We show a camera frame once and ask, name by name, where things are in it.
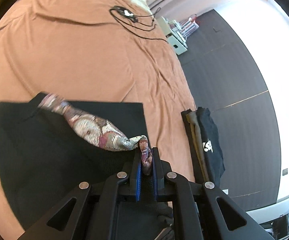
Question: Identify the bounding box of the black garment with patterned trim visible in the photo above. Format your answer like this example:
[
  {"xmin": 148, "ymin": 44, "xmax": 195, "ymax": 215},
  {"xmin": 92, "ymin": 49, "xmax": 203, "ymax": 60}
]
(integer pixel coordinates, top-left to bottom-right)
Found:
[{"xmin": 0, "ymin": 91, "xmax": 175, "ymax": 240}]

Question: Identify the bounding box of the stack of folded clothes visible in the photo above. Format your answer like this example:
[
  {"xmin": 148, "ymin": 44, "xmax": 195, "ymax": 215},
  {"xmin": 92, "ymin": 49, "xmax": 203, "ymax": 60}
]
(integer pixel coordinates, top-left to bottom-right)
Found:
[{"xmin": 181, "ymin": 107, "xmax": 225, "ymax": 187}]

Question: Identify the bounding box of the white bedside cabinet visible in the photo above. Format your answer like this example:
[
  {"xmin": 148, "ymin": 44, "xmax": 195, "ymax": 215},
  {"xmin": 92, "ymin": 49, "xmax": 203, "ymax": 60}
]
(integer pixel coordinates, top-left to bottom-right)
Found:
[{"xmin": 157, "ymin": 14, "xmax": 199, "ymax": 55}]

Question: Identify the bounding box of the orange-brown bed blanket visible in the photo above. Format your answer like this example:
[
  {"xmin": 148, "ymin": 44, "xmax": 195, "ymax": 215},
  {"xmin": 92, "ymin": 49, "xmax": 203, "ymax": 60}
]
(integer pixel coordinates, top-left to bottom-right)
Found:
[{"xmin": 0, "ymin": 0, "xmax": 195, "ymax": 239}]

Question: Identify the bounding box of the black earphone cable on bed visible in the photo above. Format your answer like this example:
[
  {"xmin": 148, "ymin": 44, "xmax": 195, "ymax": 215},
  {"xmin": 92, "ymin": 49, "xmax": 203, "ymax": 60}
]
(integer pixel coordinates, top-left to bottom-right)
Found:
[{"xmin": 109, "ymin": 5, "xmax": 169, "ymax": 43}]

